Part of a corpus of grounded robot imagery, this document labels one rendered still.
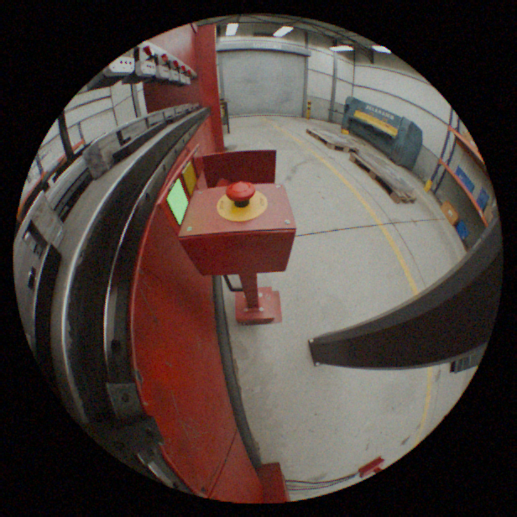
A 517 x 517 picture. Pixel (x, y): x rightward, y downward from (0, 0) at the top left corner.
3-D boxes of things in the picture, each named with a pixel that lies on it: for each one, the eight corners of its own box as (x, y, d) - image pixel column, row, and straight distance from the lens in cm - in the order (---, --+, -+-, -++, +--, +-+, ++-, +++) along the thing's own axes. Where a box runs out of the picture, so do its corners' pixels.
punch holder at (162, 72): (159, 75, 87) (159, 53, 93) (143, 84, 90) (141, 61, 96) (169, 78, 101) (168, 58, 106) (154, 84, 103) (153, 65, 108)
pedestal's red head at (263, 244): (286, 272, 30) (307, 190, 17) (201, 276, 32) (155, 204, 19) (274, 201, 43) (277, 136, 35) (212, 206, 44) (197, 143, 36)
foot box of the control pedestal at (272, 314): (282, 322, 95) (285, 319, 83) (237, 325, 95) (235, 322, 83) (279, 290, 99) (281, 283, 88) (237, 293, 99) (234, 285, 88)
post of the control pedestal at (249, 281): (258, 307, 83) (255, 242, 34) (248, 308, 84) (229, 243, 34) (258, 297, 85) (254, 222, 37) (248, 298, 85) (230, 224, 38)
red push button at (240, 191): (256, 215, 23) (256, 194, 20) (227, 216, 23) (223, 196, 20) (255, 197, 26) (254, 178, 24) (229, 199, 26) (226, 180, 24)
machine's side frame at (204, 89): (227, 164, 224) (215, 24, 246) (167, 179, 242) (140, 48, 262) (226, 158, 247) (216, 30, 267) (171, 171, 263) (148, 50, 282)
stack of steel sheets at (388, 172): (412, 193, 317) (415, 189, 315) (398, 191, 261) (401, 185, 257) (376, 160, 362) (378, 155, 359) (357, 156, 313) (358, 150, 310)
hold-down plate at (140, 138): (130, 154, 41) (127, 144, 41) (114, 164, 45) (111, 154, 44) (167, 127, 69) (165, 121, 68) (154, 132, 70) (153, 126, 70)
